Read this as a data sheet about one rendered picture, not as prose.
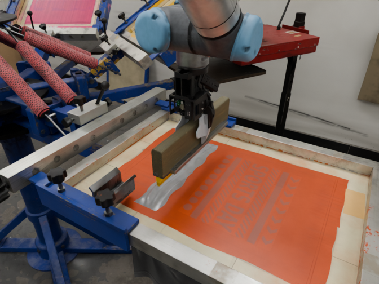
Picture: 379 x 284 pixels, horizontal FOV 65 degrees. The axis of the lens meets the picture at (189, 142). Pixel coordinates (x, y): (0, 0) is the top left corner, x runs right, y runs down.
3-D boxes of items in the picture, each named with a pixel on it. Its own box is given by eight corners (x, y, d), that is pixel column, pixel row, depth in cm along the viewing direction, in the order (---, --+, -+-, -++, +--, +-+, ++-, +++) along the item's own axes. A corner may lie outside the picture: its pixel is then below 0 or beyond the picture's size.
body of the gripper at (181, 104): (168, 116, 73) (166, 68, 66) (186, 104, 79) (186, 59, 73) (195, 124, 69) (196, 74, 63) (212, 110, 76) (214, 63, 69)
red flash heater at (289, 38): (268, 39, 216) (270, 21, 210) (320, 53, 182) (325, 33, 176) (196, 49, 191) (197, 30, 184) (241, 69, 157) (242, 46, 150)
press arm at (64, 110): (104, 127, 105) (102, 115, 102) (91, 134, 100) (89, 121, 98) (70, 116, 112) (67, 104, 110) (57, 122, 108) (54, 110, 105)
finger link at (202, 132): (192, 151, 76) (187, 118, 72) (203, 141, 81) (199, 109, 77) (203, 153, 75) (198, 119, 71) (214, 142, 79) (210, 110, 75)
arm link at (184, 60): (186, 40, 71) (217, 45, 67) (186, 60, 73) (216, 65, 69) (169, 47, 65) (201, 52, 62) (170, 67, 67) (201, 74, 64)
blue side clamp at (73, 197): (141, 236, 70) (139, 216, 66) (127, 252, 66) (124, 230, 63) (57, 193, 83) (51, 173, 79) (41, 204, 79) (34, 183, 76)
